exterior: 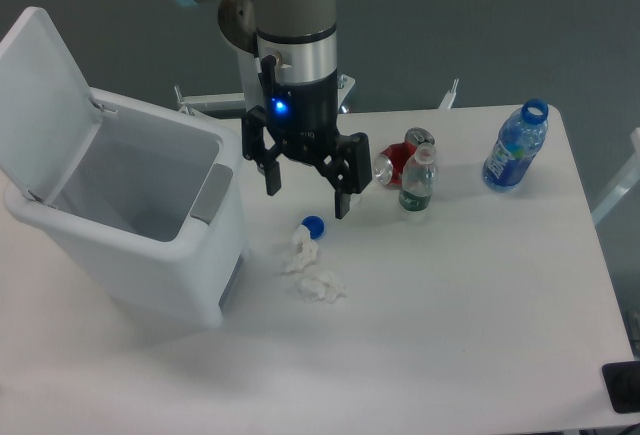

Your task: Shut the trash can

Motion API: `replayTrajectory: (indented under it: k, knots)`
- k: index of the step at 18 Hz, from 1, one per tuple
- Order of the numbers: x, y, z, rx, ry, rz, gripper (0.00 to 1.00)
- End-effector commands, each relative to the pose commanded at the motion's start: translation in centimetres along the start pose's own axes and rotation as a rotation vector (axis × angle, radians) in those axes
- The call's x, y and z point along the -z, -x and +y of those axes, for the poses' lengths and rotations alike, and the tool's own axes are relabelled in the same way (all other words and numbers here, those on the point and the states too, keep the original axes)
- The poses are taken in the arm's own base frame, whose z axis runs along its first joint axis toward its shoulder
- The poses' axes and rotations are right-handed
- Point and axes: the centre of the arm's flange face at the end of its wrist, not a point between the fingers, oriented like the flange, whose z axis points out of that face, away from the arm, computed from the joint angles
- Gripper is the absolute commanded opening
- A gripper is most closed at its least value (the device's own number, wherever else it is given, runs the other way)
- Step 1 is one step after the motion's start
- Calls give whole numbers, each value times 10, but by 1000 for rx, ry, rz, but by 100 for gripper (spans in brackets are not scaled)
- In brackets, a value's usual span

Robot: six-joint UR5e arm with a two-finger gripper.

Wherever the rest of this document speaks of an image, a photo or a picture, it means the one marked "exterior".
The white frame right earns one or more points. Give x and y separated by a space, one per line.
626 178

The crushed red soda can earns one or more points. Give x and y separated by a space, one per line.
389 164

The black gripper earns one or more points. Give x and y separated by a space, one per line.
302 120

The crumpled white tissue lower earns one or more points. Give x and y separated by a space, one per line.
321 286

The white trash can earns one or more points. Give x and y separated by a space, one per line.
144 199

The blue bottle cap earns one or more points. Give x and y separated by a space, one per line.
315 225

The small clear green-label bottle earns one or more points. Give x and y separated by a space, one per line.
418 176

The crumpled white tissue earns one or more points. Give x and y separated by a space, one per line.
321 286
305 252

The black device at edge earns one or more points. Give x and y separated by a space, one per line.
622 384

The clear bottle cap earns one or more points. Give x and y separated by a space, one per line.
355 199

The crumpled white tissue upper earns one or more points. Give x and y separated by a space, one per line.
305 252

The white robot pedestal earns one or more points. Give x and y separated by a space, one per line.
215 101

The large blue drink bottle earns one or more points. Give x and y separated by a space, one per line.
519 140

